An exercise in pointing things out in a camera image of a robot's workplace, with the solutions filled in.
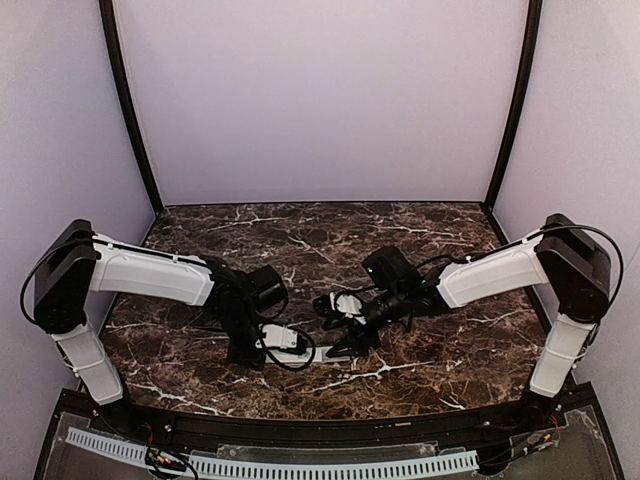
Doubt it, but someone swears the black right frame post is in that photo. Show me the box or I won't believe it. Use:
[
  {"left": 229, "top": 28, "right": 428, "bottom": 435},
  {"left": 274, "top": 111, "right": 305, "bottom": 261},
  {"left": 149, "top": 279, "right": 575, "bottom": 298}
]
[{"left": 484, "top": 0, "right": 543, "bottom": 211}]

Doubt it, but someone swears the white slotted cable duct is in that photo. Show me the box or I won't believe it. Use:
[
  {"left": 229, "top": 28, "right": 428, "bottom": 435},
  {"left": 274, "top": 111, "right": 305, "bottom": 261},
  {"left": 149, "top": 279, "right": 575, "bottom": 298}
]
[{"left": 65, "top": 427, "right": 479, "bottom": 479}]

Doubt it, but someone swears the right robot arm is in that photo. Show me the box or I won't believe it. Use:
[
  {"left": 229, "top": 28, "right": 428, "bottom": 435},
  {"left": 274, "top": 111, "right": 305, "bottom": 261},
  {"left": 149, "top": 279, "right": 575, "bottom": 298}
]
[{"left": 313, "top": 213, "right": 624, "bottom": 429}]

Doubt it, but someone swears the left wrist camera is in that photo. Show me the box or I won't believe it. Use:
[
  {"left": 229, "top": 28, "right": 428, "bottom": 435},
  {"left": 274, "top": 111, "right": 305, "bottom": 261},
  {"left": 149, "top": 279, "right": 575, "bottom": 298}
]
[{"left": 255, "top": 323, "right": 317, "bottom": 372}]

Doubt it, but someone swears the white remote control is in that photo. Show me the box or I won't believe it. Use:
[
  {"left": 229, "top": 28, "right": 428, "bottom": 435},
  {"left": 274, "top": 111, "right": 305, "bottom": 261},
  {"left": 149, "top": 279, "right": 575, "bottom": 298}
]
[{"left": 272, "top": 346, "right": 351, "bottom": 366}]

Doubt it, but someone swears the black front rail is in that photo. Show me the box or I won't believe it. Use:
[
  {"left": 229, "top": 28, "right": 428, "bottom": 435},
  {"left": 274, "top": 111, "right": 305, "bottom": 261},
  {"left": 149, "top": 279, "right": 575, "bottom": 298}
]
[{"left": 128, "top": 404, "right": 526, "bottom": 449}]

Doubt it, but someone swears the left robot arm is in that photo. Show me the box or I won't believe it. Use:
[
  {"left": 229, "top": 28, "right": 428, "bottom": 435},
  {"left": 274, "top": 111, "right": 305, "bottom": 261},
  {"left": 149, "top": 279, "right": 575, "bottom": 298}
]
[{"left": 22, "top": 219, "right": 307, "bottom": 406}]

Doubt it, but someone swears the black frame post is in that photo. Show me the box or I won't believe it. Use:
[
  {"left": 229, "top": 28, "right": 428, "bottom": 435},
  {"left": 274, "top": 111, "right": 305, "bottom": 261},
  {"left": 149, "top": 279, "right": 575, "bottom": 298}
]
[
  {"left": 98, "top": 0, "right": 164, "bottom": 216},
  {"left": 484, "top": 0, "right": 543, "bottom": 211}
]

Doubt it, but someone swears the black left frame post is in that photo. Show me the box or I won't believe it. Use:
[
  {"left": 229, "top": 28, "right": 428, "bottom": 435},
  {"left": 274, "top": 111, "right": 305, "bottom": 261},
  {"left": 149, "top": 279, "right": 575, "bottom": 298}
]
[{"left": 98, "top": 0, "right": 164, "bottom": 216}]

